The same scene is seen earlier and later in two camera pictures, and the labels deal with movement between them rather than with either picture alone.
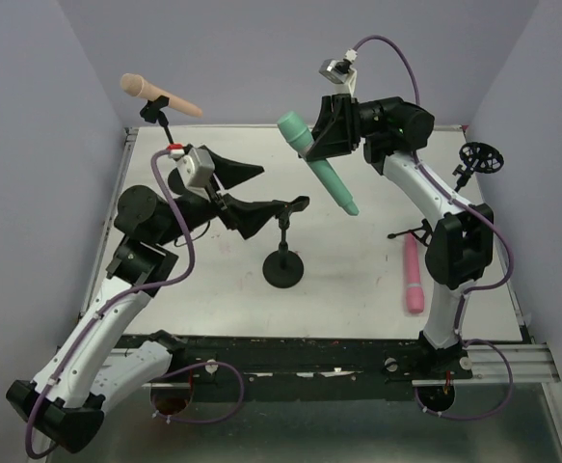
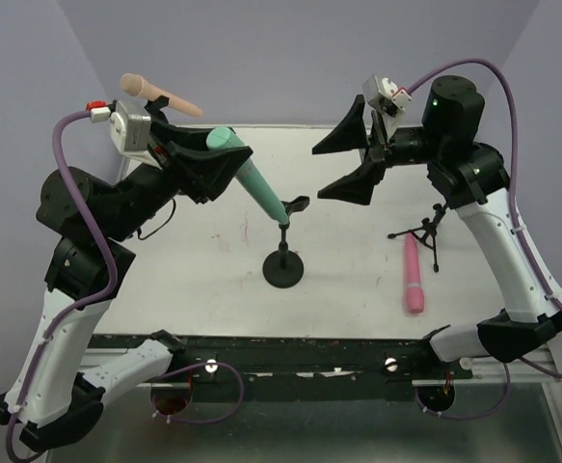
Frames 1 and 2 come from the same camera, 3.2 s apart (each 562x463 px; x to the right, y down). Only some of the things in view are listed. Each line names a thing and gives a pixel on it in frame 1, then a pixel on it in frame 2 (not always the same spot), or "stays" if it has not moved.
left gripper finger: [247, 217] to [206, 176]
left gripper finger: [230, 173] to [168, 132]
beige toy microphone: [133, 85] stays
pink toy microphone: [414, 297] stays
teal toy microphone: [295, 127] to [251, 175]
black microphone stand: [284, 268] stays
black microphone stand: [155, 114] stays
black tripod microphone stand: [475, 156] to [426, 232]
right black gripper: [353, 122] to [377, 151]
